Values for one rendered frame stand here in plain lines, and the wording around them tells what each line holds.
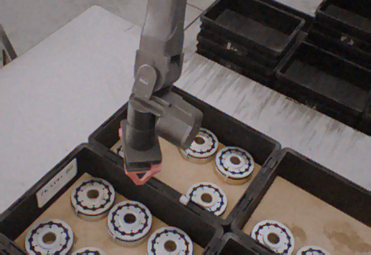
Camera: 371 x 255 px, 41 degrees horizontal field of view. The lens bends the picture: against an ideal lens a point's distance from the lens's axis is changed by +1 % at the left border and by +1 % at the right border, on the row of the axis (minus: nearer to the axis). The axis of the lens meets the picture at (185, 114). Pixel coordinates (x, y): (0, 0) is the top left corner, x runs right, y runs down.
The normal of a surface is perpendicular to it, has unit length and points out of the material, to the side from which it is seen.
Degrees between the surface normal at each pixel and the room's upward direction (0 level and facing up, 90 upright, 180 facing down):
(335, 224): 0
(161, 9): 62
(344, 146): 0
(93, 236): 0
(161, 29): 55
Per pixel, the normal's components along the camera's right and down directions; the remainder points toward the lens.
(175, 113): -0.42, 0.26
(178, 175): 0.12, -0.68
